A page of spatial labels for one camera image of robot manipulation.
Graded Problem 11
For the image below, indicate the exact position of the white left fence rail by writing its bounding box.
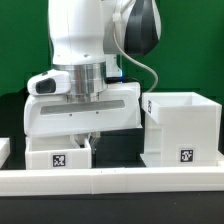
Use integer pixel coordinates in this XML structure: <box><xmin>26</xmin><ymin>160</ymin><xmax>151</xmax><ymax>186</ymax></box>
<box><xmin>0</xmin><ymin>138</ymin><xmax>10</xmax><ymax>169</ymax></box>

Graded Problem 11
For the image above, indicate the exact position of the white fence rail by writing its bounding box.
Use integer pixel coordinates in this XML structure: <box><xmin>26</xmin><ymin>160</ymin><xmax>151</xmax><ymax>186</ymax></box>
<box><xmin>0</xmin><ymin>138</ymin><xmax>10</xmax><ymax>169</ymax></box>
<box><xmin>0</xmin><ymin>166</ymin><xmax>224</xmax><ymax>196</ymax></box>

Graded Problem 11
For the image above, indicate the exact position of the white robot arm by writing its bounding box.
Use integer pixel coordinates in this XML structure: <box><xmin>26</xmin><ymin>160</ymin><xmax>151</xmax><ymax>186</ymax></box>
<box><xmin>24</xmin><ymin>0</ymin><xmax>161</xmax><ymax>151</ymax></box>

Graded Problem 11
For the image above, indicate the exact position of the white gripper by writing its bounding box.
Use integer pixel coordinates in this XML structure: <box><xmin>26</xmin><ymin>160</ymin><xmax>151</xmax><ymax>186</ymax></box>
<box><xmin>24</xmin><ymin>69</ymin><xmax>141</xmax><ymax>153</ymax></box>

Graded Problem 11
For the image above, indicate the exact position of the white cable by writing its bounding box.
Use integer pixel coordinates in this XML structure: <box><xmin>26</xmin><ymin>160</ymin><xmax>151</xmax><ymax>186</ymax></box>
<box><xmin>112</xmin><ymin>9</ymin><xmax>159</xmax><ymax>94</ymax></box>

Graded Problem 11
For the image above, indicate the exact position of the white drawer cabinet box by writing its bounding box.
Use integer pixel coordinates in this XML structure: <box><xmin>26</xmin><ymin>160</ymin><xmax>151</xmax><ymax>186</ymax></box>
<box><xmin>141</xmin><ymin>92</ymin><xmax>222</xmax><ymax>167</ymax></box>

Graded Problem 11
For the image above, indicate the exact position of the white drawer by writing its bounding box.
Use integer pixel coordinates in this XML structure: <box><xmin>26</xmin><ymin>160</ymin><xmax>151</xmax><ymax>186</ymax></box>
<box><xmin>25</xmin><ymin>136</ymin><xmax>92</xmax><ymax>170</ymax></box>

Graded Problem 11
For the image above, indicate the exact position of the white front fence rail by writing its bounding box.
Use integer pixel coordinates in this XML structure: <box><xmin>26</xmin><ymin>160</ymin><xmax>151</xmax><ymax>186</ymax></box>
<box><xmin>0</xmin><ymin>166</ymin><xmax>224</xmax><ymax>196</ymax></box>

